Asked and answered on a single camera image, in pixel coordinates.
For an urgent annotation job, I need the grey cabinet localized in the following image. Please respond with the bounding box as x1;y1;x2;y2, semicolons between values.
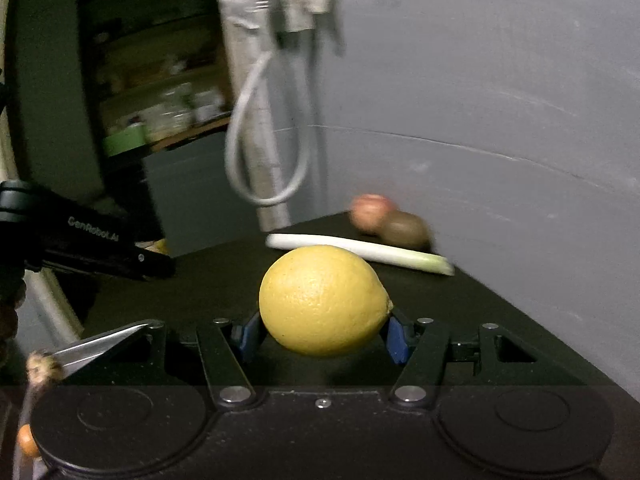
142;132;261;256

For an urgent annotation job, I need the metal tray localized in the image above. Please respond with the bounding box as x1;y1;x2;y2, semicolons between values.
12;322;153;480

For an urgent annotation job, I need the large orange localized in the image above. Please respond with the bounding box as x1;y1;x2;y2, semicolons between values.
16;424;40;458

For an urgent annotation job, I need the white hose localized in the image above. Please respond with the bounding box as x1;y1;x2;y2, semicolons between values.
224;50;313;207

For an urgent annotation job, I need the large striped pepino melon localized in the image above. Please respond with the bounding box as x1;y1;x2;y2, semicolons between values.
26;352;65;386

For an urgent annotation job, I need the white leek stalk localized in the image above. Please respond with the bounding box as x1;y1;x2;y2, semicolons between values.
265;233;456;277

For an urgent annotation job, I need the reddish round fruit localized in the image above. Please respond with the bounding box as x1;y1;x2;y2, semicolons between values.
349;194;396;235

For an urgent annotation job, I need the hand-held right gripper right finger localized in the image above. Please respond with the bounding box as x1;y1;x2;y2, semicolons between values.
384;310;587;408

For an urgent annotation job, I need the person's left hand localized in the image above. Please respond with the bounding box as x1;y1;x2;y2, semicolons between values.
0;277;25;376

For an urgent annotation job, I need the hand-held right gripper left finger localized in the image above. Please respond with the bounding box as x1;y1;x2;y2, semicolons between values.
119;310;264;409

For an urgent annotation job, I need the cluttered shelf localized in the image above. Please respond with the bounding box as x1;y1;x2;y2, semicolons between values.
77;0;236;161

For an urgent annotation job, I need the yellow lemon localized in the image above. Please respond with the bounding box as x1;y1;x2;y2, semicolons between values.
258;245;394;358

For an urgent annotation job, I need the brown kiwi fruit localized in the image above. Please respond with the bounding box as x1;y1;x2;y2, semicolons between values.
377;211;435;252

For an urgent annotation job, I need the green box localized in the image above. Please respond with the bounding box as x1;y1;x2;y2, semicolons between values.
102;124;147;157

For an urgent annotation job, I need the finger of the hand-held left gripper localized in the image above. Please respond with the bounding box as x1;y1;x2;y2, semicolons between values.
132;246;177;282

